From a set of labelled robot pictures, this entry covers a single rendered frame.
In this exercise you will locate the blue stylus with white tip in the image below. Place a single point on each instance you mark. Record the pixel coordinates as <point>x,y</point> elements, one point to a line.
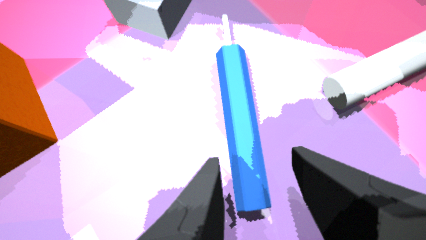
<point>249,176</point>

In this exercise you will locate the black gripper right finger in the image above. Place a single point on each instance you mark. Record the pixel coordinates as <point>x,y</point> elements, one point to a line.
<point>347,203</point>

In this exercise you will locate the light grey cube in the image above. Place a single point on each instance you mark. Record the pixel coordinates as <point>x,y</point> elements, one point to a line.
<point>156,17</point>

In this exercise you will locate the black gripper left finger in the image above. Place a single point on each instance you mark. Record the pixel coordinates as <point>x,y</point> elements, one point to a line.
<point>198,212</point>

